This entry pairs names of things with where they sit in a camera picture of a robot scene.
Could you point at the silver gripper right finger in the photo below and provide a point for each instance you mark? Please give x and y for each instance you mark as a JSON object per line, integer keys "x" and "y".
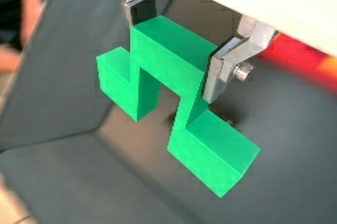
{"x": 227, "y": 59}

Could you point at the person's forearm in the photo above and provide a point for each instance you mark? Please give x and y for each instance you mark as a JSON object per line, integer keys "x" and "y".
{"x": 18, "y": 17}

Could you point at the red base board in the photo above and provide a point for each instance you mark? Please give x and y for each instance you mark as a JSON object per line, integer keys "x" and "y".
{"x": 303, "y": 61}

